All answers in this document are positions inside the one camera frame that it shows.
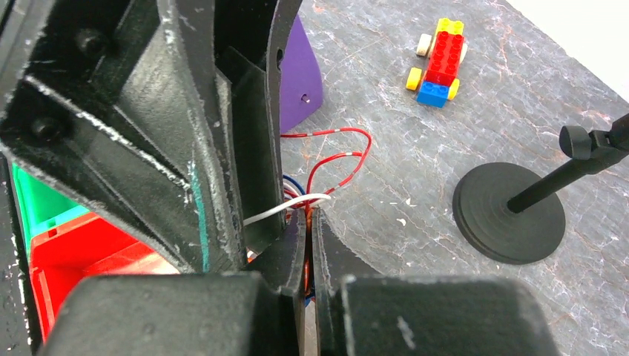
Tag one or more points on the colourful toy brick car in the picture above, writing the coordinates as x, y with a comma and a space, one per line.
444, 50

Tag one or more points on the black microphone stand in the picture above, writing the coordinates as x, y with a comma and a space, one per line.
512, 215

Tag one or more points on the green bin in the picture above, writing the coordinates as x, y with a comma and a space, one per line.
40, 206

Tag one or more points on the red bin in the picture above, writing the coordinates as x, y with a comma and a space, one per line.
84, 247

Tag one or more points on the purple metronome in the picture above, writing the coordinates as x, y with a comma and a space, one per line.
301, 87

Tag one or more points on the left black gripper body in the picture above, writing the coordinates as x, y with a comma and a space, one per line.
163, 117

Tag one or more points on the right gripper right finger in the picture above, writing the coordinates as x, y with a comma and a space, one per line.
331, 259

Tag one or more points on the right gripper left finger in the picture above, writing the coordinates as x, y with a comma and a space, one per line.
282, 267

